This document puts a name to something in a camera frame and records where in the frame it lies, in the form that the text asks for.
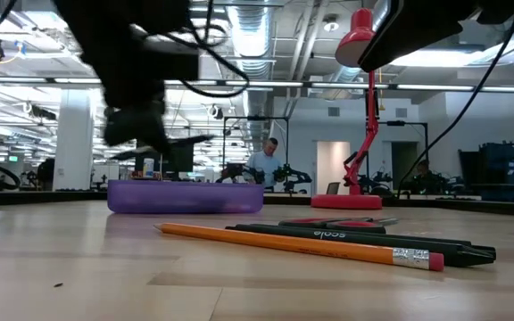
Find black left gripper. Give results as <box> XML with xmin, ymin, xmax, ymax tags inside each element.
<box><xmin>103</xmin><ymin>103</ymin><xmax>217</xmax><ymax>161</ymax></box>

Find purple translucent plastic supply box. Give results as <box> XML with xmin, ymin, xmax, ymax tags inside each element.
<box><xmin>106</xmin><ymin>179</ymin><xmax>265</xmax><ymax>215</ymax></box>

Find orange wooden pencil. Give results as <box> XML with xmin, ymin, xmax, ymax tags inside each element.
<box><xmin>153</xmin><ymin>222</ymin><xmax>445</xmax><ymax>273</ymax></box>

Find red-handled scissors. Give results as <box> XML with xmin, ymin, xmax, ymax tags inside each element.
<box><xmin>278</xmin><ymin>216</ymin><xmax>400</xmax><ymax>235</ymax></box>

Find black ballpoint pen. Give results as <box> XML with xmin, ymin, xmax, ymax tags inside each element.
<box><xmin>225</xmin><ymin>224</ymin><xmax>497</xmax><ymax>268</ymax></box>
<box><xmin>250</xmin><ymin>221</ymin><xmax>498</xmax><ymax>259</ymax></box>

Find black background monitor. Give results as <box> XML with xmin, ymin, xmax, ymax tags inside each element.
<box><xmin>167</xmin><ymin>142</ymin><xmax>195</xmax><ymax>175</ymax></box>

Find person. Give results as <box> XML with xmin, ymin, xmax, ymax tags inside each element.
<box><xmin>410</xmin><ymin>159</ymin><xmax>441</xmax><ymax>195</ymax></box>
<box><xmin>245</xmin><ymin>136</ymin><xmax>284</xmax><ymax>191</ymax></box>

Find background robot arms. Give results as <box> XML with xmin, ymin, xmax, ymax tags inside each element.
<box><xmin>216</xmin><ymin>162</ymin><xmax>312</xmax><ymax>193</ymax></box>

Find red desk lamp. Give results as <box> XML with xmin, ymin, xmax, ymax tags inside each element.
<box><xmin>310</xmin><ymin>7</ymin><xmax>384</xmax><ymax>210</ymax></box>

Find blue storage bins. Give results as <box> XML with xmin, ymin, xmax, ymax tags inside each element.
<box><xmin>477</xmin><ymin>141</ymin><xmax>514</xmax><ymax>204</ymax></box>

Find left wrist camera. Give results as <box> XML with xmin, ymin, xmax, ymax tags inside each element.
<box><xmin>143</xmin><ymin>39</ymin><xmax>201</xmax><ymax>82</ymax></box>

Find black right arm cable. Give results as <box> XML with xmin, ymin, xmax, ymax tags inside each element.
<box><xmin>396</xmin><ymin>6</ymin><xmax>514</xmax><ymax>200</ymax></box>

